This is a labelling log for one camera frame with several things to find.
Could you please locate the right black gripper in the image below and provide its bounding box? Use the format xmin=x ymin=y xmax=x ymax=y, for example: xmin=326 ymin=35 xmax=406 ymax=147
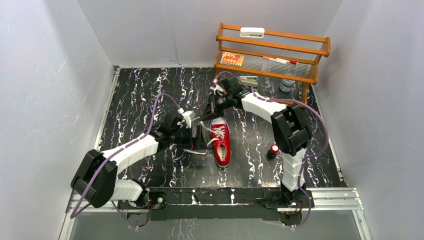
xmin=200 ymin=92 xmax=233 ymax=121

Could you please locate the red canvas sneaker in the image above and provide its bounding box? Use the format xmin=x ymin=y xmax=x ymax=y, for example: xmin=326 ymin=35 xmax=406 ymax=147
xmin=210 ymin=117 xmax=231 ymax=168

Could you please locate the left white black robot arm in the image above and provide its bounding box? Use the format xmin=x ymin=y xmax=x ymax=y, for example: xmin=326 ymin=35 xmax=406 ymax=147
xmin=70 ymin=114 xmax=208 ymax=208

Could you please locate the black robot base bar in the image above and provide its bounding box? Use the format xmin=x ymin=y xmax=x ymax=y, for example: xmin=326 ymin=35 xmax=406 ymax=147
xmin=117 ymin=186 xmax=315 ymax=223

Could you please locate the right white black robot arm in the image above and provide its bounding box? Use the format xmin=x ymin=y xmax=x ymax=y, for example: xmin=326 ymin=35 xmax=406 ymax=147
xmin=199 ymin=77 xmax=312 ymax=207

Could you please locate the white stapler on lower shelf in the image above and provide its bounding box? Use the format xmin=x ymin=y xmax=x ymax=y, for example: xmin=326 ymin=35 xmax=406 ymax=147
xmin=238 ymin=76 xmax=259 ymax=88

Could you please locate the white stapler on shelf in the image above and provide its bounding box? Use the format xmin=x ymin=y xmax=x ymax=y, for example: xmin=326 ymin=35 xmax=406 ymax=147
xmin=238 ymin=76 xmax=259 ymax=88
xmin=239 ymin=27 xmax=265 ymax=39

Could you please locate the orange patterned card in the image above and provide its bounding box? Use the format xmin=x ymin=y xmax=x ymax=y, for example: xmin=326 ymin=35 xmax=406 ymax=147
xmin=219 ymin=51 xmax=245 ymax=67

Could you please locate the small red capped bottle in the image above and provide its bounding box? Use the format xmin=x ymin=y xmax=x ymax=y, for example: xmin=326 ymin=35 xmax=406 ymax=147
xmin=266 ymin=144 xmax=280 ymax=160

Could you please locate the white stapler on top shelf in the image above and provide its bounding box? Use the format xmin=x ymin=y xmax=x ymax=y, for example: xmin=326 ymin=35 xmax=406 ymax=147
xmin=239 ymin=27 xmax=265 ymax=39

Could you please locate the red white marker pen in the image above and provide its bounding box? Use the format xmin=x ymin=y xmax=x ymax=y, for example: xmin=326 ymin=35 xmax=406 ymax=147
xmin=263 ymin=56 xmax=298 ymax=65

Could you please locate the orange wooden shelf rack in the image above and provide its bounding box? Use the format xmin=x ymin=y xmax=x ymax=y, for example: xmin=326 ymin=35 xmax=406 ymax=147
xmin=213 ymin=22 xmax=332 ymax=103

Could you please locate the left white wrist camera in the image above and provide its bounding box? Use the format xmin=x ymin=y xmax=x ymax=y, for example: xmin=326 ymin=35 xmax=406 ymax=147
xmin=177 ymin=108 xmax=196 ymax=128

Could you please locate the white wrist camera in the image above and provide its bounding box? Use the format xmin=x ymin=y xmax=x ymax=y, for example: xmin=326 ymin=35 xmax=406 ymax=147
xmin=209 ymin=78 xmax=225 ymax=96
xmin=177 ymin=108 xmax=196 ymax=128

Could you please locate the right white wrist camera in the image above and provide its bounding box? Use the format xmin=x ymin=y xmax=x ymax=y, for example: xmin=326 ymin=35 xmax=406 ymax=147
xmin=209 ymin=78 xmax=225 ymax=96

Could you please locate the aluminium frame rail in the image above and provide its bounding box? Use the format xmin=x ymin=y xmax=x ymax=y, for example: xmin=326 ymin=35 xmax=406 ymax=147
xmin=66 ymin=189 xmax=365 ymax=214

